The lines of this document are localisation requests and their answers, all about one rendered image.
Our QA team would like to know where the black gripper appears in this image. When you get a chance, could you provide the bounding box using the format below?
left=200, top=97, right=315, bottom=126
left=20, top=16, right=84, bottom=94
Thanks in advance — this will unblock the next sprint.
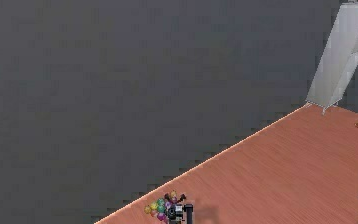
left=167, top=203, right=185, bottom=224

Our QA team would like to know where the colourful billiard ball triangle set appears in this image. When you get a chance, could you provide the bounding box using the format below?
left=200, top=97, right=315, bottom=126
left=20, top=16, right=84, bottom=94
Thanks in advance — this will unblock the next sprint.
left=143, top=190, right=188, bottom=224

